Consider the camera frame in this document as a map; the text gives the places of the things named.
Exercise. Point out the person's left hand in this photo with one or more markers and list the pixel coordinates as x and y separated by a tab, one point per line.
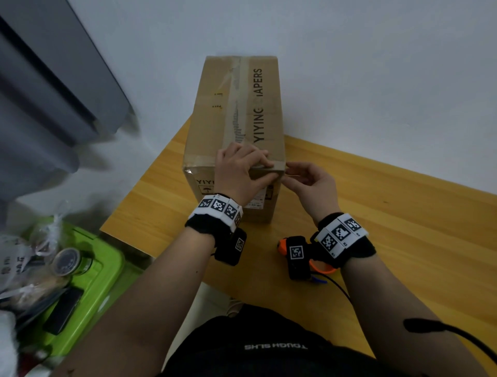
233	178

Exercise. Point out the person's right hand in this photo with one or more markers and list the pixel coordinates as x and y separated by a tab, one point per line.
316	194

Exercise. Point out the person's left thumb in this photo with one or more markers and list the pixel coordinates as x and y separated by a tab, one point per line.
266	180

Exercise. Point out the person's right thumb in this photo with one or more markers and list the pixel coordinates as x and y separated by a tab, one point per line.
293	181

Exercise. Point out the brown taped cardboard box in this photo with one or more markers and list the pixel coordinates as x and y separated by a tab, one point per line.
217	128

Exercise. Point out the person's left forearm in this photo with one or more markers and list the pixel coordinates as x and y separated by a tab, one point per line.
147	303

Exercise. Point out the person's right forearm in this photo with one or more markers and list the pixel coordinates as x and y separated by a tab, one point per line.
392	310

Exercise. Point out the black wristband with marker tags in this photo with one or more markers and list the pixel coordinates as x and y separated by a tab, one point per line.
217	211
341	237

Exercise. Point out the orange utility knife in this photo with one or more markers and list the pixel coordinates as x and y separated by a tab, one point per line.
282	246

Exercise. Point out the person's black clothing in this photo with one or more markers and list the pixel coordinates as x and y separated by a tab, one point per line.
271	349

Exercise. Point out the green plastic bin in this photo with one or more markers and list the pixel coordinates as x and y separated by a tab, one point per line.
97	279

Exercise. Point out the grey curtain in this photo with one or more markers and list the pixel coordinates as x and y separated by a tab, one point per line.
42	97

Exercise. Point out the black phone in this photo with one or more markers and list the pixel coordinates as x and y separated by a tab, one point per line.
64	310

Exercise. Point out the clear printed plastic bag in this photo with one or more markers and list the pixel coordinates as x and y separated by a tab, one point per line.
23	264

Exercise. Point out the white cloth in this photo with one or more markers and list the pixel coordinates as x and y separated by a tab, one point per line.
7	345

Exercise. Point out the black wrist camera with tag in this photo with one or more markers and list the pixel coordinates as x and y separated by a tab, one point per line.
232	248
298	258

